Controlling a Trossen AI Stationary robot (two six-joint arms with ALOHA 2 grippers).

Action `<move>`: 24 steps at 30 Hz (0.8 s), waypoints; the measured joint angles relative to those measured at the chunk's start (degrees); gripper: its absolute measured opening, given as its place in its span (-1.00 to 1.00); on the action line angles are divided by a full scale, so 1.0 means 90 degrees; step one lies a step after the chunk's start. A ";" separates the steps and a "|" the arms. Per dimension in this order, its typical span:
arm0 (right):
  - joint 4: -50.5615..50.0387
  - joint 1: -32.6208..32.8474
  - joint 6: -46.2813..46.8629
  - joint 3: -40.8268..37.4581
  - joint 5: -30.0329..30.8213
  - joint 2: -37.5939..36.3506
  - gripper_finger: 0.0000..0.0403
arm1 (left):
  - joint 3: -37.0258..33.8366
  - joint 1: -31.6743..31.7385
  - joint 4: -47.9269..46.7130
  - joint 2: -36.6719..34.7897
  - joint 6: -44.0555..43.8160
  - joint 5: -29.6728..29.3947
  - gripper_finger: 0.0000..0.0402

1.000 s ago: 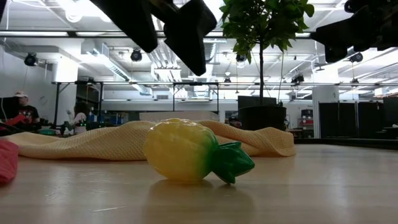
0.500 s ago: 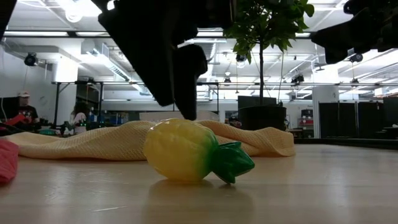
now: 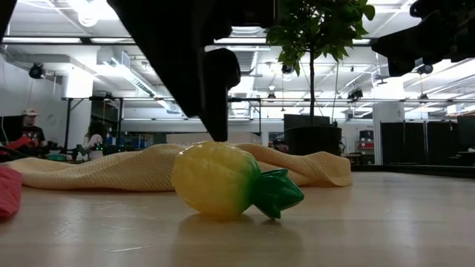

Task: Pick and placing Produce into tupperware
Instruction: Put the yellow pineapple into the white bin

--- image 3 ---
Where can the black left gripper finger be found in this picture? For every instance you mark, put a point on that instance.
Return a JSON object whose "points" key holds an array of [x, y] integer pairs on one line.
{"points": [[182, 78], [219, 96]]}

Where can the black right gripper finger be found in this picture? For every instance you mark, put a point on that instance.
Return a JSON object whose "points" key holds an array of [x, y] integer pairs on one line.
{"points": [[404, 42], [401, 67]]}

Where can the yellow toy pineapple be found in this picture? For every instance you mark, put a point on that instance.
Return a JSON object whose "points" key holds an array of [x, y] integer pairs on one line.
{"points": [[215, 180]]}

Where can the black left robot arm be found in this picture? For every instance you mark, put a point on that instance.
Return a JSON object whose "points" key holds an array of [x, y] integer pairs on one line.
{"points": [[5, 13]]}

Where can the black cabinet row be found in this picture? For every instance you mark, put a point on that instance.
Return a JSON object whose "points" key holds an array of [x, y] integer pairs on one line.
{"points": [[426, 142]]}

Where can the green leafy plant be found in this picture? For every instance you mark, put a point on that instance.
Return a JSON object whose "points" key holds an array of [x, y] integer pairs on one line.
{"points": [[319, 29]]}

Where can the black shelving unit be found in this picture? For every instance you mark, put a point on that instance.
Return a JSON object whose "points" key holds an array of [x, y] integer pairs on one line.
{"points": [[105, 118]]}

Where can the black monitor behind pot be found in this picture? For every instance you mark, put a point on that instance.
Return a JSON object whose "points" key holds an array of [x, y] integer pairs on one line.
{"points": [[306, 120]]}

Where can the yellow cloth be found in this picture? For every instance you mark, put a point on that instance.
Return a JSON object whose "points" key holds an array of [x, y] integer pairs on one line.
{"points": [[130, 170]]}

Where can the person with cap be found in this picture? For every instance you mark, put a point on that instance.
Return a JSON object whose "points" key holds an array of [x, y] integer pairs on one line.
{"points": [[32, 130]]}

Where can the black computer monitor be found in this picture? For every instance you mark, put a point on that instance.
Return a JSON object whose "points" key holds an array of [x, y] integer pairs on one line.
{"points": [[10, 128]]}

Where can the red cloth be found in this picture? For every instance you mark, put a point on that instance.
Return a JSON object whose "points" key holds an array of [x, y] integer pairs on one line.
{"points": [[9, 193]]}

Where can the black aluminium table frame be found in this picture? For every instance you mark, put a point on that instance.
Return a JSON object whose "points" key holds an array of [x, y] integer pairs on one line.
{"points": [[415, 170]]}

